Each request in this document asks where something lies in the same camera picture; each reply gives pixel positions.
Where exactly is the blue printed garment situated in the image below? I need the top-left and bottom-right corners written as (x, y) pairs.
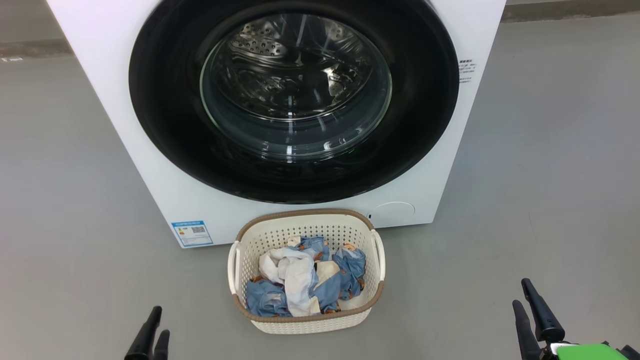
top-left (245, 236), bottom-right (367, 318)

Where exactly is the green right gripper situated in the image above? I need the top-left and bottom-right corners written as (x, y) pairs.
top-left (512, 278), bottom-right (630, 360)

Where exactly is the round white filter cover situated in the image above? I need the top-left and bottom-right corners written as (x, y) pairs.
top-left (372, 201), bottom-right (416, 228)

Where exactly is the cream perforated laundry basket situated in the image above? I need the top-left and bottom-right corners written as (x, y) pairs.
top-left (227, 209), bottom-right (386, 335)

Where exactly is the black round glass washer door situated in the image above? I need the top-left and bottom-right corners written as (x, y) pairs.
top-left (128, 0), bottom-right (460, 205)

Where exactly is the white front-load washing machine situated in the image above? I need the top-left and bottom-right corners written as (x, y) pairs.
top-left (46, 0), bottom-right (507, 249)

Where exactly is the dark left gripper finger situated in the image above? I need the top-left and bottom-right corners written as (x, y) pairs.
top-left (124, 306), bottom-right (163, 360)
top-left (153, 330), bottom-right (171, 360)

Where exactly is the blue energy label sticker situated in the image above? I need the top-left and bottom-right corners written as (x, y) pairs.
top-left (171, 220), bottom-right (214, 248)

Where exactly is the white garment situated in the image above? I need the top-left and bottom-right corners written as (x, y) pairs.
top-left (258, 247), bottom-right (321, 317)

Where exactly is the stainless steel washing machine drum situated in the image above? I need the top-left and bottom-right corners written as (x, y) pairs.
top-left (200, 12), bottom-right (393, 161)

